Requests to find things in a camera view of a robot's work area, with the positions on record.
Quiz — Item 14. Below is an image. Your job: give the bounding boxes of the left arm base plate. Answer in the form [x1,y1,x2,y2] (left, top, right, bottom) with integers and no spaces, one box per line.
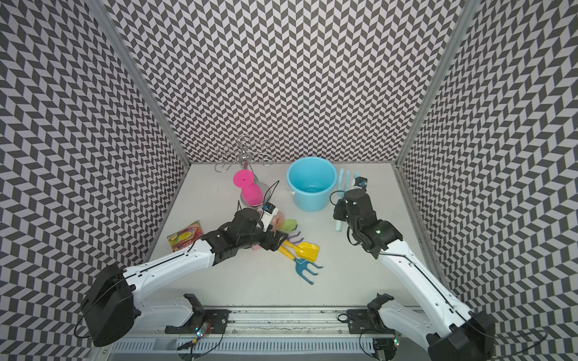
[165,309,231,335]

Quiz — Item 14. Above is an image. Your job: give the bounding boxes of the chrome wire glass rack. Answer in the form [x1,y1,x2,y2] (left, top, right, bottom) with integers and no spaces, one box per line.
[214,135,272,208]

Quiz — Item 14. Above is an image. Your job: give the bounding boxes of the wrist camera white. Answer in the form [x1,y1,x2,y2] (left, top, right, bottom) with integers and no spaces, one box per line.
[261,202,278,230]
[355,177,367,190]

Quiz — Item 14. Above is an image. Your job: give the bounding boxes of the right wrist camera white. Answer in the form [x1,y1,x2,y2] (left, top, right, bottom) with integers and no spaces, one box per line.
[355,177,367,190]

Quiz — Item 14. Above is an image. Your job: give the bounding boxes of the aluminium front rail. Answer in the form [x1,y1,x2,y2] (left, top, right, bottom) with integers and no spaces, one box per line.
[88,307,424,360]

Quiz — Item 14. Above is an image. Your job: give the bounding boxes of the purple rake pink handle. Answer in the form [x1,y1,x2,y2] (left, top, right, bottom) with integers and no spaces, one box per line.
[286,232,304,245]

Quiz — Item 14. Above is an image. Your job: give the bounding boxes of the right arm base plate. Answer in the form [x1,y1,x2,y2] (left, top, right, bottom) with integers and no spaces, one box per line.
[346,308,396,335]

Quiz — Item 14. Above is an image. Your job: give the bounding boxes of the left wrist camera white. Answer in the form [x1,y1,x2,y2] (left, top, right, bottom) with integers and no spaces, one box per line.
[261,202,278,230]

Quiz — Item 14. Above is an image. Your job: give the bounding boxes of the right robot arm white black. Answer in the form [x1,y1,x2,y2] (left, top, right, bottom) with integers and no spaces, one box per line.
[334,188,495,360]

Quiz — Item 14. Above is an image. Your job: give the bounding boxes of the light blue toy fork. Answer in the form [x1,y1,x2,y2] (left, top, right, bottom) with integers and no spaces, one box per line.
[334,168,360,232]

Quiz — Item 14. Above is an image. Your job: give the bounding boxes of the turquoise plastic bucket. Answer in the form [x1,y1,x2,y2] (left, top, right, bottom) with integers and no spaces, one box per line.
[286,156,338,212]

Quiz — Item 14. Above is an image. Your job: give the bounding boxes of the yellow toy shovel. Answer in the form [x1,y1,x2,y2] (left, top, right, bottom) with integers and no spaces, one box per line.
[282,241,320,263]

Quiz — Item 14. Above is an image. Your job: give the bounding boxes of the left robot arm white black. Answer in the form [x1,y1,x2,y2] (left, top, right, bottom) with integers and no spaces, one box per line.
[81,208,288,347]

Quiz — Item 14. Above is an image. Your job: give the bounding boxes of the blue rake yellow handle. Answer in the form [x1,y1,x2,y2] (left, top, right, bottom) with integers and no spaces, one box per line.
[278,246,322,285]

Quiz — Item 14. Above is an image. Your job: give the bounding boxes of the orange candy bag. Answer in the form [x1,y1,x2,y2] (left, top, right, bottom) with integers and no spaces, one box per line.
[167,221,203,252]

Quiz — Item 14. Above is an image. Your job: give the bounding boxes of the clear pink plastic glass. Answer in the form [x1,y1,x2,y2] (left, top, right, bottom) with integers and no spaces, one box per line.
[270,211,285,232]

